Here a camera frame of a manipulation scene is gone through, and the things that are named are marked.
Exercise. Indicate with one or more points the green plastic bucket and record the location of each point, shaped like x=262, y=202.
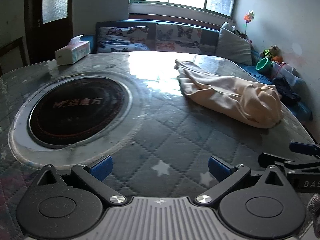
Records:
x=263, y=66

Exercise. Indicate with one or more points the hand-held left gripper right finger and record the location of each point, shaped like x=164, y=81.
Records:
x=218, y=168

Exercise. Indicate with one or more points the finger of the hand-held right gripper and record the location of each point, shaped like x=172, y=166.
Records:
x=277, y=160
x=302, y=148

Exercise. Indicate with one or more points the cream knit garment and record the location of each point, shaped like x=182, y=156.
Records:
x=225, y=92

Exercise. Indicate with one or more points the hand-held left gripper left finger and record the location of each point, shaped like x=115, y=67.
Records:
x=101, y=168

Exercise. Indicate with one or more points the colourful pinwheel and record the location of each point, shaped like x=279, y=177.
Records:
x=249, y=16

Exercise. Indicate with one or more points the blue corner sofa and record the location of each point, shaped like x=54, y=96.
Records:
x=210, y=38

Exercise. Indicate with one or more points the round black induction cooktop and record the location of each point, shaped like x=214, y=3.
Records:
x=77, y=112

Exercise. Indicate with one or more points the person's right forearm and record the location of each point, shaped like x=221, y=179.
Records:
x=314, y=210

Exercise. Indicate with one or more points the clear plastic storage box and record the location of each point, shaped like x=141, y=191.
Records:
x=287, y=71

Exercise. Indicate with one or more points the square butterfly print cushion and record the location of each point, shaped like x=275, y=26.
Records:
x=177, y=38

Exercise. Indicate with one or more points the dark blue clothes pile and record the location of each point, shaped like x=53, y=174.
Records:
x=286, y=91

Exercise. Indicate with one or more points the green brown plush toy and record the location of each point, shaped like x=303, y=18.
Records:
x=271, y=52

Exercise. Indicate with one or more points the grey quilted star table cover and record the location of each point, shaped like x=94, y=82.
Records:
x=160, y=130

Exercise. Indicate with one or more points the wide butterfly print cushion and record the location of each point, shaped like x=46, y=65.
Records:
x=122, y=40

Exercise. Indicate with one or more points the dark wooden glass-panel door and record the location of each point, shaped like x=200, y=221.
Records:
x=53, y=30

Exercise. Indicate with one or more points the grey pillow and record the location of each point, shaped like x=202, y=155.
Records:
x=233, y=45

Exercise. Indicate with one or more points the white tissue box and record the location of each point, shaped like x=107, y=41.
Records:
x=71, y=53

